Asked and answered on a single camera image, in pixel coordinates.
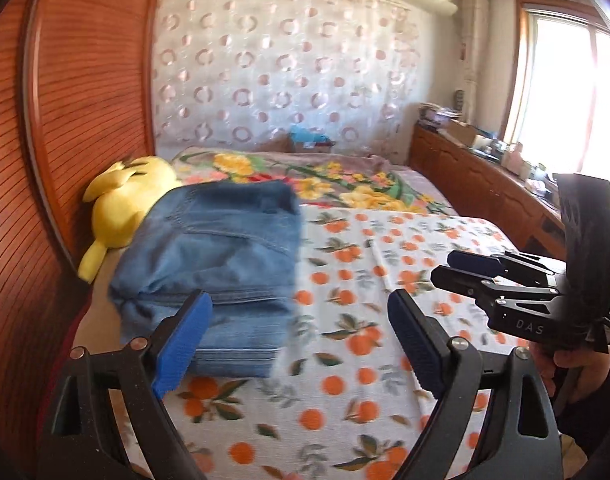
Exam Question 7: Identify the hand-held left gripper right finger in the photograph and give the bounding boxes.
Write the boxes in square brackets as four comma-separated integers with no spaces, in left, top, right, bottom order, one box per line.
[386,287,566,480]

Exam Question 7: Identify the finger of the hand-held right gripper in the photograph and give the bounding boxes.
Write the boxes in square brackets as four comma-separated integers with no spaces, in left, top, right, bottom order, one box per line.
[446,250,568,278]
[430,266,558,306]

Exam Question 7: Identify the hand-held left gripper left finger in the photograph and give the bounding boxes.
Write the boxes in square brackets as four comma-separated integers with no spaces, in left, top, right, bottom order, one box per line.
[38,289,215,480]

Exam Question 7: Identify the blue denim pants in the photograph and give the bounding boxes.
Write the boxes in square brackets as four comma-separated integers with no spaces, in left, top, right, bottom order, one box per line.
[108,180,303,378]

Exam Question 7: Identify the person's right forearm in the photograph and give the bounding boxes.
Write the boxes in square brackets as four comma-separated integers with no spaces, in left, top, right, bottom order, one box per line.
[557,355,610,441]

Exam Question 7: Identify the person's right hand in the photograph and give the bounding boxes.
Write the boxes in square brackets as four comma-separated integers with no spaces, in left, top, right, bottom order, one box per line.
[530,342,610,406]

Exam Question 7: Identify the orange fruit print sheet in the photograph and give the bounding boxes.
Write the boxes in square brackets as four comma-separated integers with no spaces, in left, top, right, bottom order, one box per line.
[105,210,566,480]

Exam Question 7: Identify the wooden cabinet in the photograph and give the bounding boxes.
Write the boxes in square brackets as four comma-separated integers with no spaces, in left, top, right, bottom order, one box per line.
[410,122,573,261]

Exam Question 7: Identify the open cardboard box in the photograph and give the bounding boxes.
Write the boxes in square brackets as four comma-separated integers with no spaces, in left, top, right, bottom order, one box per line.
[445,122,486,146]

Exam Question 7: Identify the stack of papers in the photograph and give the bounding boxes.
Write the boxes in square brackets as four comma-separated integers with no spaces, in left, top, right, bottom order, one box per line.
[417,102,460,128]

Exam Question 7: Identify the yellow plush toy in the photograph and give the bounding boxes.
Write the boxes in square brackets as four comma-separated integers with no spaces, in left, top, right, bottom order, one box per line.
[78,156,183,283]

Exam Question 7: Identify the floral blanket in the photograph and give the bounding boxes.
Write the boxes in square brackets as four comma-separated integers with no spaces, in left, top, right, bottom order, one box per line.
[170,147,456,216]

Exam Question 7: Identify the pale patterned window curtain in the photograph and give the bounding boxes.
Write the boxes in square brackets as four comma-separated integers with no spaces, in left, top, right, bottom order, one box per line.
[460,0,490,126]

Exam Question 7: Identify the circle pattern wall curtain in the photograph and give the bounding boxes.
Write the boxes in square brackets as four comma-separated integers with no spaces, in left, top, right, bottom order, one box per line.
[152,0,426,153]

